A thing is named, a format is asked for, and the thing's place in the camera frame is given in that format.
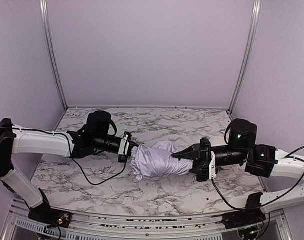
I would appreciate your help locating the lilac folding umbrella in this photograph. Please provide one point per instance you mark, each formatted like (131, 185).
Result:
(156, 161)

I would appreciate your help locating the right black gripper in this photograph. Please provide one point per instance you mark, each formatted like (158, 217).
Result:
(204, 155)

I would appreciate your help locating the right aluminium frame post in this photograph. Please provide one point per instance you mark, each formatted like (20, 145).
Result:
(247, 54)

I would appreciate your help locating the aluminium front rail base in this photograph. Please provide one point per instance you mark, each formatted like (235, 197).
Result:
(93, 226)

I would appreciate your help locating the orange white bowl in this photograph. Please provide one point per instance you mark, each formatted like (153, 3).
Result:
(217, 141)

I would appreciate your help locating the left aluminium frame post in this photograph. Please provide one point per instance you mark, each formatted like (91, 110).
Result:
(51, 53)

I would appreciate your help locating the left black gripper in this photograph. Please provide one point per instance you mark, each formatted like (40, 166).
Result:
(129, 145)

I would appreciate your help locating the aluminium frame post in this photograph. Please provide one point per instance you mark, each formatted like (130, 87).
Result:
(247, 54)
(51, 53)

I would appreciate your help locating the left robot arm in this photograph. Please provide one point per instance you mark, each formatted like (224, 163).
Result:
(92, 139)

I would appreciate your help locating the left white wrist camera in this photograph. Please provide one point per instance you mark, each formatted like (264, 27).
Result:
(124, 144)

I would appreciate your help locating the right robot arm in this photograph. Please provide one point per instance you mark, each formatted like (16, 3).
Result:
(259, 160)

